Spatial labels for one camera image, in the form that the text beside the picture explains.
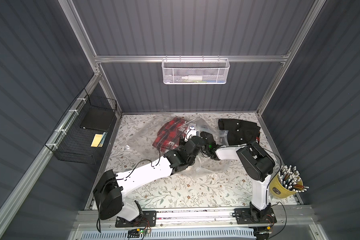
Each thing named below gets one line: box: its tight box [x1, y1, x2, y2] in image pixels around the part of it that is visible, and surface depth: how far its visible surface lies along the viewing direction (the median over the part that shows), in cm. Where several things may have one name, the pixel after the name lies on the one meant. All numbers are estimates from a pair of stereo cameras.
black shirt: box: [218, 119, 261, 146], surface depth 104 cm
